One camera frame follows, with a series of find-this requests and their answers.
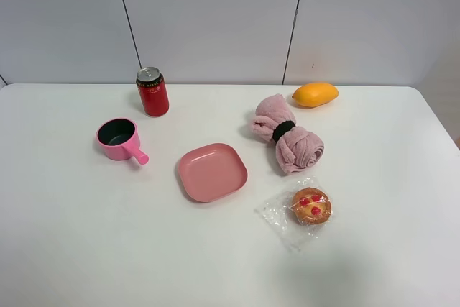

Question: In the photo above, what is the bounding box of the pink square plate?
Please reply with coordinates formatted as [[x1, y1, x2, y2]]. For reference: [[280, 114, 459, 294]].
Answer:
[[178, 143, 248, 203]]

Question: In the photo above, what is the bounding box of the fruit tart in plastic wrap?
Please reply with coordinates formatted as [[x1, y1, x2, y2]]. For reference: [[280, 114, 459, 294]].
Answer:
[[255, 177, 334, 251]]

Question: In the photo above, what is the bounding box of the pink saucepan with handle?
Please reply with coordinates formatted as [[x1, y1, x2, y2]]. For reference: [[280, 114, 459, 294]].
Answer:
[[96, 118, 150, 165]]

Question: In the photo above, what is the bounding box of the red soda can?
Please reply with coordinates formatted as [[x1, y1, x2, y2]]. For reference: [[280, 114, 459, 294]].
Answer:
[[136, 67, 169, 117]]

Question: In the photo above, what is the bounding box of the yellow mango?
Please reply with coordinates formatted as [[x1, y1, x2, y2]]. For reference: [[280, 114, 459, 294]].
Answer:
[[292, 82, 339, 108]]

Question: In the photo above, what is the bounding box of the pink towel black band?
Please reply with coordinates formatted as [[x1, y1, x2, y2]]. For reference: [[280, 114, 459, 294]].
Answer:
[[250, 94, 324, 175]]

